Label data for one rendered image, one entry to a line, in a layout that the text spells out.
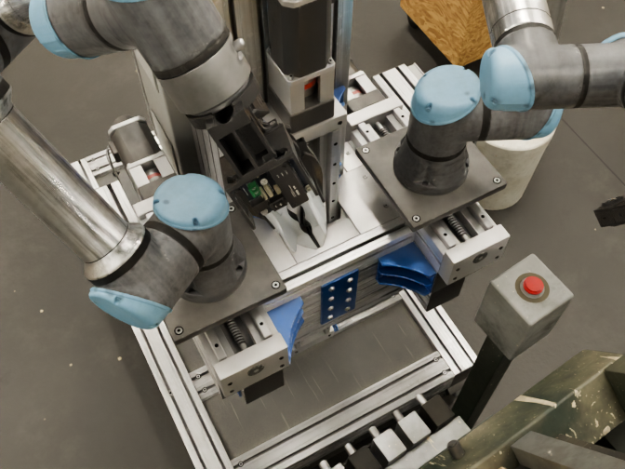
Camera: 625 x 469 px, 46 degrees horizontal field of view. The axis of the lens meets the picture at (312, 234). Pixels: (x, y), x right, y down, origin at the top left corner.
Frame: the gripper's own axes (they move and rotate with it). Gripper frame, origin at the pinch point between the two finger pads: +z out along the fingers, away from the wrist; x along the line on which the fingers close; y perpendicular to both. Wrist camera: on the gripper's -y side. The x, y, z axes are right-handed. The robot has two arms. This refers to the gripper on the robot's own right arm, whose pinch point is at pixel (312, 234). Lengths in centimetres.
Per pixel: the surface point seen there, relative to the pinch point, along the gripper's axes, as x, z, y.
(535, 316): 23, 66, -35
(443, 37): 57, 91, -207
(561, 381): 22, 78, -28
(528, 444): 10, 71, -13
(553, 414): 17, 75, -19
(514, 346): 17, 76, -38
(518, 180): 51, 118, -139
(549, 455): 12, 68, -8
